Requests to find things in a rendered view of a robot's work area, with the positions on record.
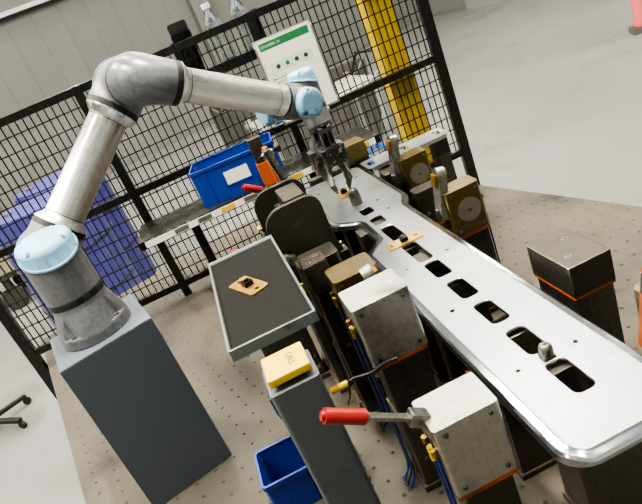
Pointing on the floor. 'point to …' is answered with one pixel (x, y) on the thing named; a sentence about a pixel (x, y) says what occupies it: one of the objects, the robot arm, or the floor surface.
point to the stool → (5, 412)
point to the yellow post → (393, 65)
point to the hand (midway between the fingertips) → (341, 186)
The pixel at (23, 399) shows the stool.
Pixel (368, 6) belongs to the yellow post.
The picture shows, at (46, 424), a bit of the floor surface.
